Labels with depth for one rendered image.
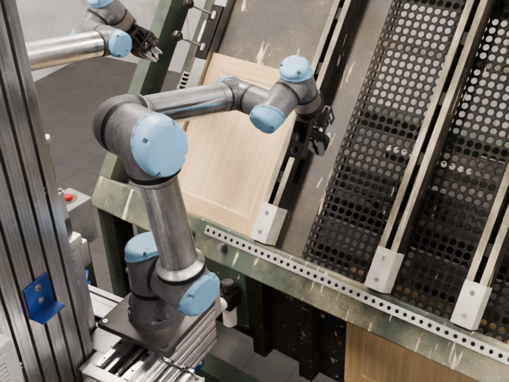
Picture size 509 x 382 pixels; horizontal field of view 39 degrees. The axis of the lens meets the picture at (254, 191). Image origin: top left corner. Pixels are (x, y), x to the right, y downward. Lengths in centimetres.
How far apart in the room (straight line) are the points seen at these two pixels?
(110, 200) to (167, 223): 120
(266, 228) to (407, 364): 69
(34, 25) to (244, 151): 379
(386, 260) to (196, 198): 76
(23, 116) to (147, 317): 61
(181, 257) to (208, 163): 95
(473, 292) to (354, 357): 75
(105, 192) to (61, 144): 231
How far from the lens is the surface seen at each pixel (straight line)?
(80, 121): 531
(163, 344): 182
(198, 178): 254
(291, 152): 185
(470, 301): 205
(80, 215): 262
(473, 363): 208
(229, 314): 244
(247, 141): 245
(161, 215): 153
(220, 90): 173
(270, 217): 229
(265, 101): 170
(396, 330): 213
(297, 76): 171
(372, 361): 264
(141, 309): 184
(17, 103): 153
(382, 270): 212
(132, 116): 144
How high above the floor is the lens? 231
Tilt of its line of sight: 33 degrees down
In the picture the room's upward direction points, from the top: 3 degrees counter-clockwise
